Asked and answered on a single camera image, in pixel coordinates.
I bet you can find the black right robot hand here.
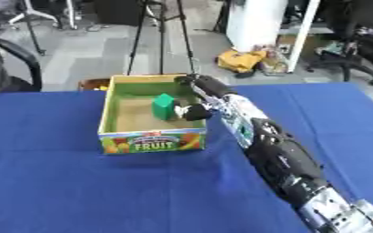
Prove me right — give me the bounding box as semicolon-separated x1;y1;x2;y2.
172;73;237;122

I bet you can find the green rectangular block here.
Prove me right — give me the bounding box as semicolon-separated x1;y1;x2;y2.
151;93;177;121

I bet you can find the cardboard box with green inside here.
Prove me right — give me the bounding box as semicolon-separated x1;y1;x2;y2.
97;74;209;156

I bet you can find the yellow bag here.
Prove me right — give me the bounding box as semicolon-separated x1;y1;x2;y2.
215;48;269;74

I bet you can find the black tripod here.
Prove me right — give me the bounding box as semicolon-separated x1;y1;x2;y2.
126;0;199;76

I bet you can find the white cabinet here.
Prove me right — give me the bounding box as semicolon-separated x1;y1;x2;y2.
225;0;322;74

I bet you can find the brown basket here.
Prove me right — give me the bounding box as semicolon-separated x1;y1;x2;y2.
76;77;112;92

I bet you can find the black office chair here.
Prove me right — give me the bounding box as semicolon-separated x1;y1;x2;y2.
304;0;373;86

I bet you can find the thin black stand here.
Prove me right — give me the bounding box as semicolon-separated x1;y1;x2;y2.
19;0;48;56

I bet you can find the white chair base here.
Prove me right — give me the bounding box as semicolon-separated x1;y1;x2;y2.
6;0;80;31

